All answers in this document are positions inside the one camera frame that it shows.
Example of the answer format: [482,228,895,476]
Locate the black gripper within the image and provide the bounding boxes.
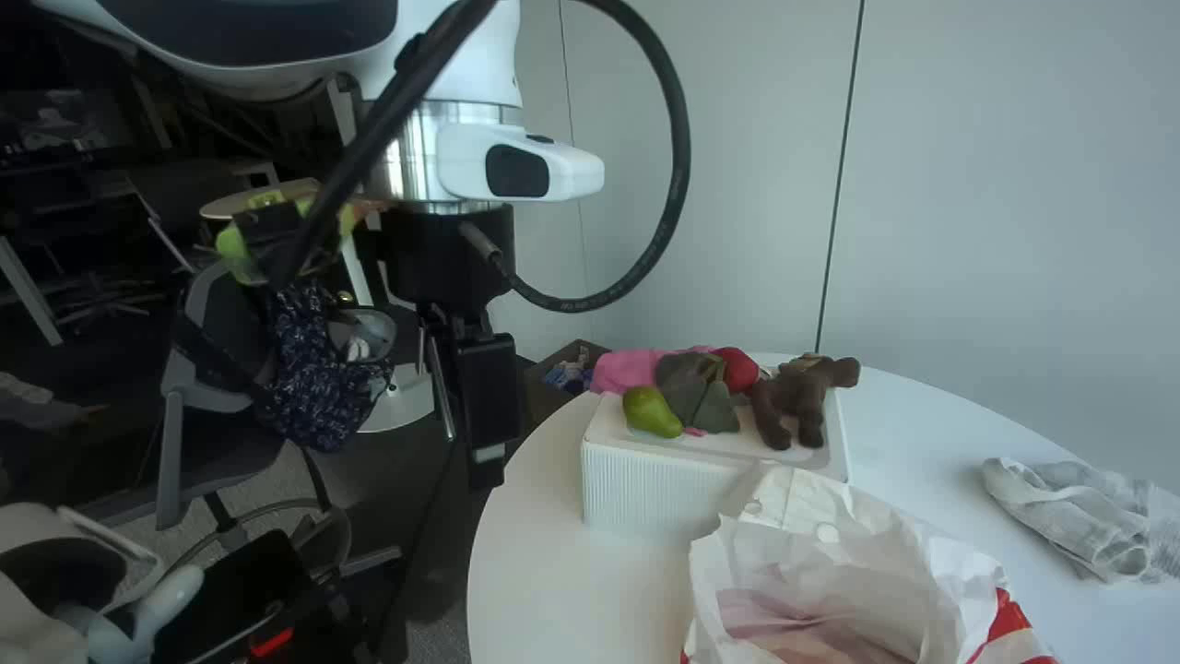
[389,200,524,469]

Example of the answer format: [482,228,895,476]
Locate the green toy pear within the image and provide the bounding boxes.
[621,384,685,442]

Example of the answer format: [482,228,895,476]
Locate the red strawberry toy green leaves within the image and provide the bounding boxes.
[654,345,766,439]

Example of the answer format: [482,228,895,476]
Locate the brown plush animal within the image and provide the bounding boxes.
[748,350,862,453]

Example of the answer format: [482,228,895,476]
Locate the white foam container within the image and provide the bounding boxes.
[579,350,856,548]

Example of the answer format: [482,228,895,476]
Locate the white plastic bag red print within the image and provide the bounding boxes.
[682,464,1061,664]

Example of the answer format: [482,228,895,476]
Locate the round white side table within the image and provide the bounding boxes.
[198,182,442,439]

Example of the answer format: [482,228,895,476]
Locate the colourful flat box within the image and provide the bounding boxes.
[530,340,614,398]

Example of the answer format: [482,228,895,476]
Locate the dark floral garment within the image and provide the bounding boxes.
[260,282,389,458]

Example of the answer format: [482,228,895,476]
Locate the grey office chair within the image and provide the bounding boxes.
[153,255,411,583]

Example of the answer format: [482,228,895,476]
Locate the black case with red latch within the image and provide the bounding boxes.
[158,528,363,664]

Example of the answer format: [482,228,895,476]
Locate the dark cluttered shelf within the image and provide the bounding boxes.
[0,48,293,374]

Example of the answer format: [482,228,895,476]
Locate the white rounded floor device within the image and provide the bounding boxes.
[0,498,208,664]

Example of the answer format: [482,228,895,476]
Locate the clear wrapped package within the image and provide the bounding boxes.
[977,453,1180,586]

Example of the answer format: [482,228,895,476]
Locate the black cable with blue connector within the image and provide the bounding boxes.
[250,0,501,293]

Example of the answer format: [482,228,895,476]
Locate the black looped camera cable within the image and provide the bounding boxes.
[459,0,692,316]

